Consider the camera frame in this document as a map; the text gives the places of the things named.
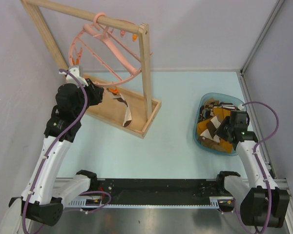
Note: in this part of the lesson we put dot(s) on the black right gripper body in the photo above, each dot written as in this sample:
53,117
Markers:
232,127

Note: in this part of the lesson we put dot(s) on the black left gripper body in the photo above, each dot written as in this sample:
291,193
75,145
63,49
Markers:
93,97

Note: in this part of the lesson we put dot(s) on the orange clothes clip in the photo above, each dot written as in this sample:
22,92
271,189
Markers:
114,90

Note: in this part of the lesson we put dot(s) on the pink round clip hanger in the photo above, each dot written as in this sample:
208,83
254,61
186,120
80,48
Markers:
118,46

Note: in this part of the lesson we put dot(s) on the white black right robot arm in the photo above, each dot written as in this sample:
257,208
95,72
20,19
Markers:
260,202

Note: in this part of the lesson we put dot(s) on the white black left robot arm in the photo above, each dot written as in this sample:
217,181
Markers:
39,203

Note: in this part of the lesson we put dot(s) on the pile of socks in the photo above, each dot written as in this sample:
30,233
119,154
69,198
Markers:
211,115

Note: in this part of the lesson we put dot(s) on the wooden hanger rack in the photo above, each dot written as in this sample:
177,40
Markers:
133,109

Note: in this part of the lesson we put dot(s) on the mustard yellow sock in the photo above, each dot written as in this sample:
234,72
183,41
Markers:
206,131

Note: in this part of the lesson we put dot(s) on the blue plastic sock bin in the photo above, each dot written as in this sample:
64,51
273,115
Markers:
216,96

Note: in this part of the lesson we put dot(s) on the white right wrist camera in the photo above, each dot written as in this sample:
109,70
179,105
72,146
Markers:
241,107

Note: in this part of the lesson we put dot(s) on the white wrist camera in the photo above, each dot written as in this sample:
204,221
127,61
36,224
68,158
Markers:
241,107
76,71

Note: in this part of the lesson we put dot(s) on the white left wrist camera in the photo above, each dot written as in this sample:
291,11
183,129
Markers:
76,71

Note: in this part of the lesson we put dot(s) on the aluminium frame profile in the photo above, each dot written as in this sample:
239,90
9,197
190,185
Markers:
267,79

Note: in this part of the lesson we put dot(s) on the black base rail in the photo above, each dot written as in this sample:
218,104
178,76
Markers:
160,192

